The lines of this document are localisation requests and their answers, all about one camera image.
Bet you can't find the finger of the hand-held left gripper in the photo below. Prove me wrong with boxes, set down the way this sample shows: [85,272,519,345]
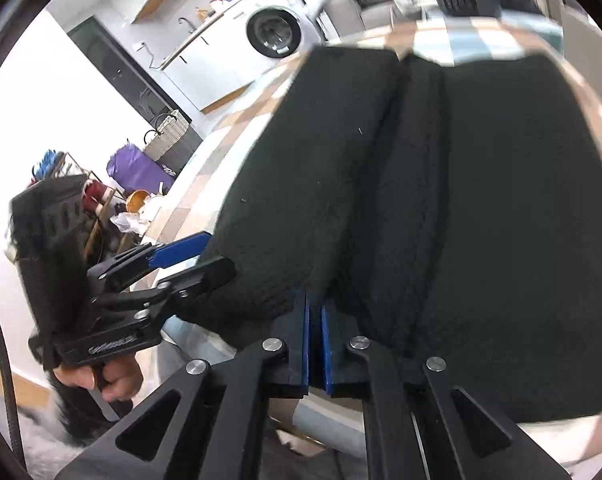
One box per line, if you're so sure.
[91,255,237,321]
[88,232,213,291]

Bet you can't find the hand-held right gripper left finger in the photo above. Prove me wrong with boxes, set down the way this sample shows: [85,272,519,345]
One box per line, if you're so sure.
[54,290,312,480]

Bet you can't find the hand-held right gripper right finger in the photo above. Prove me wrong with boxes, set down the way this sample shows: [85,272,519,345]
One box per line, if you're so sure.
[321,302,572,480]

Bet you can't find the black knit sweater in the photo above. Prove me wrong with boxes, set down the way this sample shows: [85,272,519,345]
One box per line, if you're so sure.
[178,45,602,423]

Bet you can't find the person's left hand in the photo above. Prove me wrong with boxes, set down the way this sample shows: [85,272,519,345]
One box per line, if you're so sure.
[54,354,144,403]

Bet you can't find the red jar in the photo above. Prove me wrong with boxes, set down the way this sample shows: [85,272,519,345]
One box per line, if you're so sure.
[81,180,112,211]

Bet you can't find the blue bundle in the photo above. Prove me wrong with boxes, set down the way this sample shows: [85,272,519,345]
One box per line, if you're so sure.
[34,149,62,181]

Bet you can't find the wooden storage rack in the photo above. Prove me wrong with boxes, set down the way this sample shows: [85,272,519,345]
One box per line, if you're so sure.
[31,150,119,261]

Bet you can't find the purple plastic bag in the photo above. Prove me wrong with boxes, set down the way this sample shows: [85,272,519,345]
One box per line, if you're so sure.
[106,142,174,193]

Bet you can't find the woven laundry basket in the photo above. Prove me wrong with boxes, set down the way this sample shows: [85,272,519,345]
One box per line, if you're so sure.
[142,110,192,161]

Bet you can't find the black tall cabinet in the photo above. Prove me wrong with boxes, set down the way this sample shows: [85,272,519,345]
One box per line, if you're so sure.
[68,15,202,171]

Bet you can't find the white lower kitchen cabinets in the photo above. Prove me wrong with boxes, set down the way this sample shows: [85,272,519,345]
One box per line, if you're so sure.
[161,15,262,113]

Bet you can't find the white washing machine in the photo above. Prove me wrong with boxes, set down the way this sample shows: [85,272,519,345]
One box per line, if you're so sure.
[213,0,332,86]

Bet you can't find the beige sofa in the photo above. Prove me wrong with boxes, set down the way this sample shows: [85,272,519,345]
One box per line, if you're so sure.
[326,0,432,36]

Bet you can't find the teal checked cloth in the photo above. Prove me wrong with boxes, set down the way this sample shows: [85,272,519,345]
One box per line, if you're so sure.
[501,12,566,56]

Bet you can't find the black cable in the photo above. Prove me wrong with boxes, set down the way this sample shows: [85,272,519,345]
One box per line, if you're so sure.
[0,277,24,463]

